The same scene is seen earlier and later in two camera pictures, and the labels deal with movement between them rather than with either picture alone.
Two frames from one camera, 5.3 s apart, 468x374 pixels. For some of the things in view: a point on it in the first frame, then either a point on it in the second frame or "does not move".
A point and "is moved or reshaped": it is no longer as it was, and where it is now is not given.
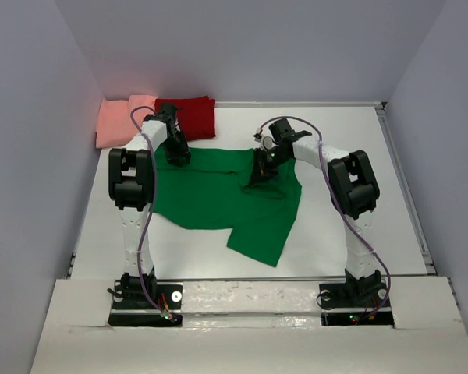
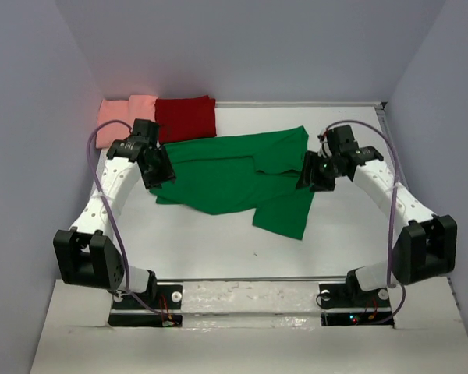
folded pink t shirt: (114, 124) does not move
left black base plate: (132, 306) does not move
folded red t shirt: (196, 115) does not move
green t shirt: (213, 191) is moved or reshaped
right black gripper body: (272, 158) -> (324, 171)
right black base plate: (351, 304) does not move
